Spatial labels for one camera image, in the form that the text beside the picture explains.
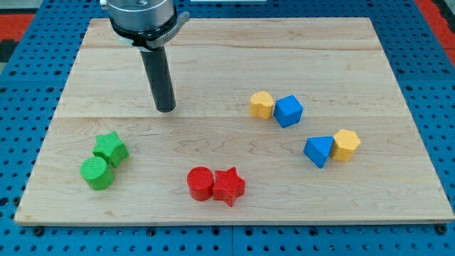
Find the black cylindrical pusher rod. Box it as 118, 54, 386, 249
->
141, 46, 176, 112

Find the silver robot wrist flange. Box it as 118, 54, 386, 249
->
100, 0, 190, 49

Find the yellow heart block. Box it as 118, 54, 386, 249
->
250, 91, 274, 119

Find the green star block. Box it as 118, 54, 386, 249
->
92, 131, 129, 168

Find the green cylinder block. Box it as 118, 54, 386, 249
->
80, 156, 114, 191

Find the red cylinder block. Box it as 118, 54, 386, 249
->
187, 166, 214, 201

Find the wooden board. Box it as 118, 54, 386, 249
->
14, 18, 454, 227

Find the blue cube block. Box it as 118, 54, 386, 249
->
274, 95, 304, 128

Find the red star block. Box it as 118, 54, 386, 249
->
213, 167, 246, 207

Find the blue triangle block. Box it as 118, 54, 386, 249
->
303, 136, 333, 169

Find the yellow hexagon block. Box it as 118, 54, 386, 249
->
330, 129, 361, 162

